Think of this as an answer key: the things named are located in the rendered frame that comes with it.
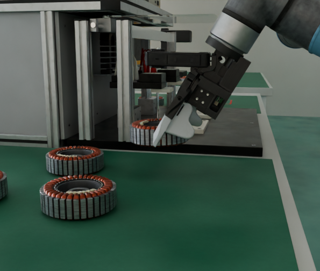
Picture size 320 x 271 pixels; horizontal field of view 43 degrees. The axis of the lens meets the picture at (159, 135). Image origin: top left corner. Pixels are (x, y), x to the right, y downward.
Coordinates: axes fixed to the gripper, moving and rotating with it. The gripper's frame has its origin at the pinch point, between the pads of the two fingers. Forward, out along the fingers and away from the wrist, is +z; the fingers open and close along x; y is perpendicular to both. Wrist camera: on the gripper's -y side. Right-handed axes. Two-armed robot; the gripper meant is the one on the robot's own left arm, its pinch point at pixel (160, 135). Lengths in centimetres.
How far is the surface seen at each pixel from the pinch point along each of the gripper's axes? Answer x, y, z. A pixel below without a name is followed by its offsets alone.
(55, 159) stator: -5.1, -14.1, 13.3
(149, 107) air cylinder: 59, -13, 11
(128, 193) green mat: -10.7, 1.5, 8.2
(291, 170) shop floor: 272, 85, 46
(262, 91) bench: 196, 24, -2
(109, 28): 24.9, -26.2, -8.8
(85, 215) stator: -23.1, -1.1, 8.5
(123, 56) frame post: 18.8, -18.1, -5.8
